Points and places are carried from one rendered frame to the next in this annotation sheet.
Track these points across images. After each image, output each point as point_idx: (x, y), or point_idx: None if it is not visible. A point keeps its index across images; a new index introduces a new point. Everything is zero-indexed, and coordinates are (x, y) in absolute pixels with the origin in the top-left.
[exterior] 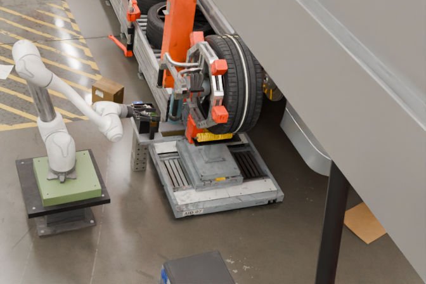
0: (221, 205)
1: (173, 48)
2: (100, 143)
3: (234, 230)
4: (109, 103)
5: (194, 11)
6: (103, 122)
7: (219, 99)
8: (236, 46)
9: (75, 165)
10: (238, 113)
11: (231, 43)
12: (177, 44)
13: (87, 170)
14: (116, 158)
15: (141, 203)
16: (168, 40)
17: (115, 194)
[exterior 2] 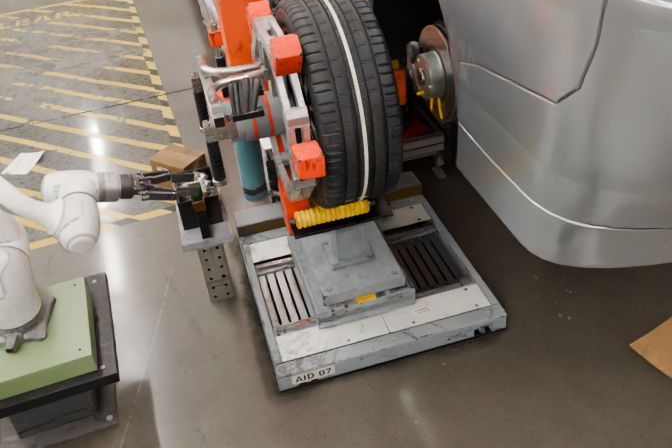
0: (372, 352)
1: (237, 55)
2: (159, 258)
3: (402, 404)
4: (75, 172)
5: None
6: (44, 213)
7: (299, 126)
8: (325, 7)
9: (52, 310)
10: (350, 152)
11: (314, 3)
12: (244, 45)
13: (73, 317)
14: (183, 282)
15: (216, 365)
16: (225, 41)
17: (168, 353)
